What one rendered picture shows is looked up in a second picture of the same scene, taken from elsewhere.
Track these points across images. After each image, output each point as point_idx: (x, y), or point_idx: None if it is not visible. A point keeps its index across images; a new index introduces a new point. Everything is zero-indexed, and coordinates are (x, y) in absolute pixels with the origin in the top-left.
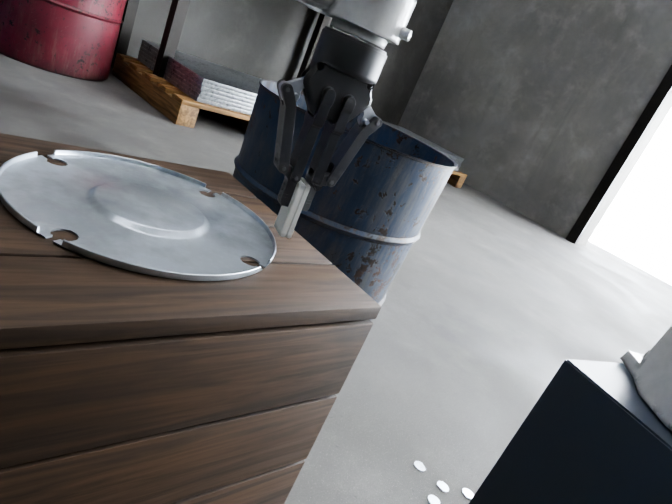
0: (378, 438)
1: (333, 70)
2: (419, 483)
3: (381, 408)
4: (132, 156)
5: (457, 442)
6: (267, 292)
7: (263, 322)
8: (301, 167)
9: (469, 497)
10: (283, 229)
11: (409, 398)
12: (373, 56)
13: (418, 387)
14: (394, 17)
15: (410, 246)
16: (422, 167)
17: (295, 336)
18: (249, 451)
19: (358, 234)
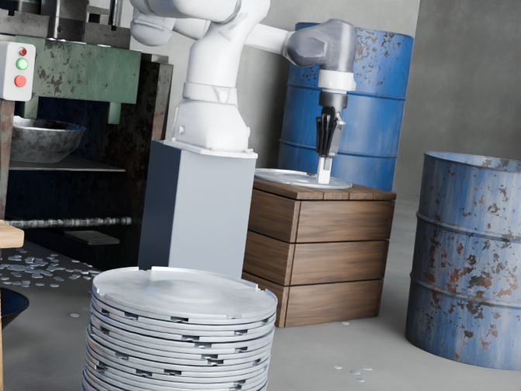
0: (378, 360)
1: (325, 106)
2: (349, 365)
3: (419, 366)
4: (353, 183)
5: (421, 389)
6: (269, 182)
7: (253, 185)
8: (320, 149)
9: (355, 378)
10: (316, 178)
11: (454, 380)
12: (322, 95)
13: (481, 387)
14: (322, 79)
15: (481, 241)
16: (448, 164)
17: (263, 195)
18: (258, 256)
19: (424, 219)
